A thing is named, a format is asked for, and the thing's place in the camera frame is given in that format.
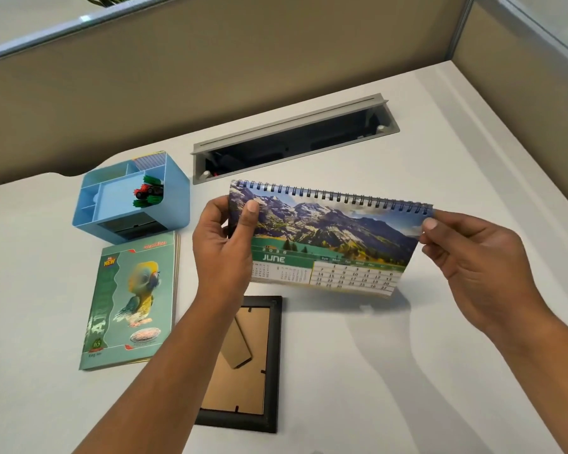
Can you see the grey aluminium partition post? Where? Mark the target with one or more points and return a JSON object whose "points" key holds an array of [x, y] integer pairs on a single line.
{"points": [[460, 28]]}

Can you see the spiral desk calendar mountain photo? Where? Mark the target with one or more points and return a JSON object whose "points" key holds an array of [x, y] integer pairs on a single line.
{"points": [[331, 236]]}

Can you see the grey partition top rail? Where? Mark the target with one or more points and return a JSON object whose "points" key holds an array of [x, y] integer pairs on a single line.
{"points": [[52, 35]]}

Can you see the person's right thumb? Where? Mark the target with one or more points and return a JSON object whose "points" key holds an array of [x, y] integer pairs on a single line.
{"points": [[447, 230]]}

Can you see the black picture frame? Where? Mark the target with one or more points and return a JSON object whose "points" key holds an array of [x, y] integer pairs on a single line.
{"points": [[273, 373]]}

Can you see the green parrot cover notebook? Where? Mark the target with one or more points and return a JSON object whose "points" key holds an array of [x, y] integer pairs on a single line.
{"points": [[123, 297]]}

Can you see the person's left forearm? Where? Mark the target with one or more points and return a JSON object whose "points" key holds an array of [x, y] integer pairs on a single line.
{"points": [[170, 378]]}

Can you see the striped paper pad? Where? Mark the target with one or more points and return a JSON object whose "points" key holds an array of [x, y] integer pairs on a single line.
{"points": [[150, 160]]}

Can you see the wide beige desk partition panel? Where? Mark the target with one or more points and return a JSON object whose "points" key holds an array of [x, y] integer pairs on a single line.
{"points": [[217, 70]]}

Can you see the light blue desk organizer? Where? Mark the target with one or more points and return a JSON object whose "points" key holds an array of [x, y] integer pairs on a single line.
{"points": [[170, 203]]}

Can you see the red and black small toy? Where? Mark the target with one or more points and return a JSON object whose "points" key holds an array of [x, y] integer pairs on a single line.
{"points": [[146, 190]]}

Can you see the narrow beige desk partition panel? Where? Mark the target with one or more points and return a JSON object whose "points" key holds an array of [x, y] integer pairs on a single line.
{"points": [[530, 99]]}

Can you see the person's left thumb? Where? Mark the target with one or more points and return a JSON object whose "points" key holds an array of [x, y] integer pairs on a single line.
{"points": [[247, 224]]}

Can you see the person's left hand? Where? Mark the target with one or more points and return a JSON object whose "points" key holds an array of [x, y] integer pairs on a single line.
{"points": [[215, 264]]}

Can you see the person's right forearm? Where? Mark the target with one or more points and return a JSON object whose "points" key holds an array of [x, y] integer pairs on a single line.
{"points": [[549, 373]]}

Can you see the person's right hand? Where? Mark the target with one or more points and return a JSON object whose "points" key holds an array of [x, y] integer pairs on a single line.
{"points": [[487, 274]]}

